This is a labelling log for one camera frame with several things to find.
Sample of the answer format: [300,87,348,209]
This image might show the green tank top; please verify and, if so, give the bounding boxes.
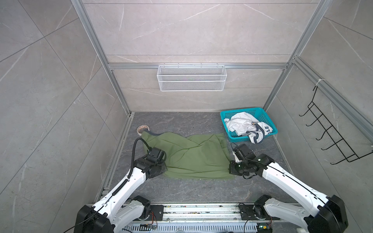
[141,130,234,180]

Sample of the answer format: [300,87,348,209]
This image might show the teal plastic basket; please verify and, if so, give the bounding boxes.
[220,108,278,144]

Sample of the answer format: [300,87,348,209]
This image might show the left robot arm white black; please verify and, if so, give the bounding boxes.
[73,148,166,233]

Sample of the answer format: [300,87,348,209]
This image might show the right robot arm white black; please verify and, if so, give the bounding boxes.
[229,143,349,233]

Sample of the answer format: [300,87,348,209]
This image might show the white navy tank top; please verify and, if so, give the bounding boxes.
[224,112,274,144]

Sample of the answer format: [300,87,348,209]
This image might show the tape roll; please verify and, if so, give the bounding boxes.
[137,125,150,136]

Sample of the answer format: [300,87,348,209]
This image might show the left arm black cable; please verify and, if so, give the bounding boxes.
[127,137,152,180]

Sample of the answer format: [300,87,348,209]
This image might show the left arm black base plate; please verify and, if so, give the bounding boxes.
[139,205,165,221]

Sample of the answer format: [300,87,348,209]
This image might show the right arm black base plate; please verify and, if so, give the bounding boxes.
[238,203,280,221]

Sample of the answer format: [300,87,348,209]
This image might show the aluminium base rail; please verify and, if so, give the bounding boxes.
[118,203,287,233]

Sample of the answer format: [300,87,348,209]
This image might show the white wire mesh shelf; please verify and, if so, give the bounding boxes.
[157,65,227,92]

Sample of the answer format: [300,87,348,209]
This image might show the black wire hook rack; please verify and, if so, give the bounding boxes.
[299,86,373,165]

